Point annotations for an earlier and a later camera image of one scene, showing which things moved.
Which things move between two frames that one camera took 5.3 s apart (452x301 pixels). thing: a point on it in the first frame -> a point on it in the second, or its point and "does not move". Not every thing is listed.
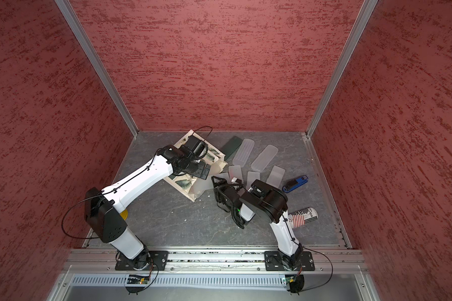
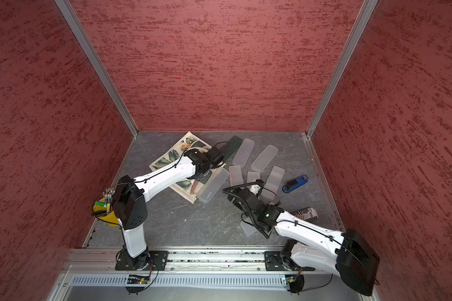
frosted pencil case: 252,177 does not move
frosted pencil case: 200,185 -> 217,179
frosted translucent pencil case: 265,158 does not move
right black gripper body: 221,195 -> 239,206
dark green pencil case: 230,147 does not move
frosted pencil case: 235,171 does not move
